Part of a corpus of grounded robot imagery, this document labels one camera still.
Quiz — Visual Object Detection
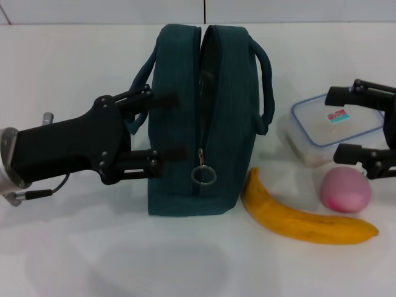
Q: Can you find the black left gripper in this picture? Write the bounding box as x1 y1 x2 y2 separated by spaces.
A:
9 95 190 186

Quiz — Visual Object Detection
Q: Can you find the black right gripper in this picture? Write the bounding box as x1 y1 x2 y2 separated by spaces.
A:
324 79 396 181

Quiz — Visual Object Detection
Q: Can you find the clear blue-rimmed plastic container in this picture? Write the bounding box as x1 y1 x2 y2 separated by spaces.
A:
276 93 386 168

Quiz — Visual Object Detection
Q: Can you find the dark teal fabric bag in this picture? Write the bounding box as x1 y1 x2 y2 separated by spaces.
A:
129 24 276 217

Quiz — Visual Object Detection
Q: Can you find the metal zipper pull ring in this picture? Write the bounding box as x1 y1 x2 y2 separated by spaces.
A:
191 148 217 187

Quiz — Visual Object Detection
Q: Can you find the yellow banana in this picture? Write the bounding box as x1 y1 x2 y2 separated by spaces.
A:
240 166 380 246

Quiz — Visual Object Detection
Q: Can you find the pink peach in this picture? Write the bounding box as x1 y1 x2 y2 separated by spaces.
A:
320 166 372 213

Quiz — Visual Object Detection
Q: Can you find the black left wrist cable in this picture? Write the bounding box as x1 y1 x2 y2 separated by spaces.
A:
7 174 71 207

